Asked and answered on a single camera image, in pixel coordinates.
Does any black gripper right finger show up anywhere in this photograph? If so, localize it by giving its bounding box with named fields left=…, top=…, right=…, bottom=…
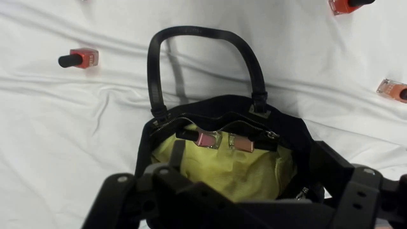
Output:
left=307, top=140, right=407, bottom=229

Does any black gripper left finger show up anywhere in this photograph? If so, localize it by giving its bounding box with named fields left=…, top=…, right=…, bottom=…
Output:
left=80, top=139, right=264, bottom=229

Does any pink nail polish bottle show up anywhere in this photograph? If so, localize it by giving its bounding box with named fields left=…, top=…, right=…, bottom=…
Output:
left=194, top=130, right=223, bottom=150

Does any orange nail polish bottle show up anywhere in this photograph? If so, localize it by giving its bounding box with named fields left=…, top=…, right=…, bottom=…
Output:
left=57, top=47, right=100, bottom=70

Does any peach nail polish bottle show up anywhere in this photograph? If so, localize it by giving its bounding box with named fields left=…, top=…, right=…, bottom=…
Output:
left=375, top=78, right=407, bottom=104

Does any red-orange nail polish bottle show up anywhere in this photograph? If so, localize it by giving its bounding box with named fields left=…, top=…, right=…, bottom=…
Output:
left=326, top=0, right=376, bottom=16

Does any white tablecloth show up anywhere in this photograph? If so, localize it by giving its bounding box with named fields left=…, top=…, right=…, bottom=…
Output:
left=0, top=0, right=407, bottom=229

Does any black handbag with straps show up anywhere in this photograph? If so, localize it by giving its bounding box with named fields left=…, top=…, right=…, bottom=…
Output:
left=133, top=24, right=335, bottom=205

